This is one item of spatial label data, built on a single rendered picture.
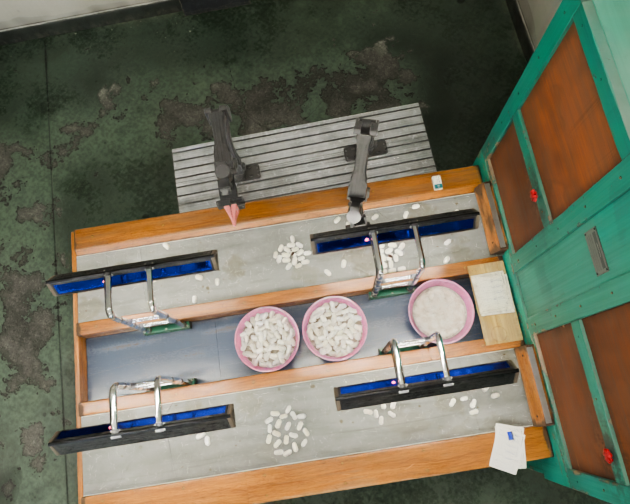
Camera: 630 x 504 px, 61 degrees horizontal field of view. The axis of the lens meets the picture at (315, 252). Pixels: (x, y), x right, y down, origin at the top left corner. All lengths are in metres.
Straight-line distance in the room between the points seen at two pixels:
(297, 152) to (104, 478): 1.60
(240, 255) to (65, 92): 2.00
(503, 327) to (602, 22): 1.19
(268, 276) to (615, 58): 1.47
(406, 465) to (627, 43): 1.56
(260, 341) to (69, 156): 1.96
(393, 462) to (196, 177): 1.51
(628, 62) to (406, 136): 1.25
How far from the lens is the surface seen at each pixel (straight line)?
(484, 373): 1.91
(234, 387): 2.23
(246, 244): 2.35
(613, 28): 1.63
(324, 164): 2.52
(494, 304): 2.30
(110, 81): 3.85
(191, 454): 2.30
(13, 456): 3.45
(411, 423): 2.23
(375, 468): 2.21
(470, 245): 2.37
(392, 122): 2.63
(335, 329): 2.24
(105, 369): 2.50
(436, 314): 2.29
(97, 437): 2.02
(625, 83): 1.55
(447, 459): 2.24
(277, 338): 2.25
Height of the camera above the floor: 2.96
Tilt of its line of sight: 74 degrees down
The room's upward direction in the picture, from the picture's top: 10 degrees counter-clockwise
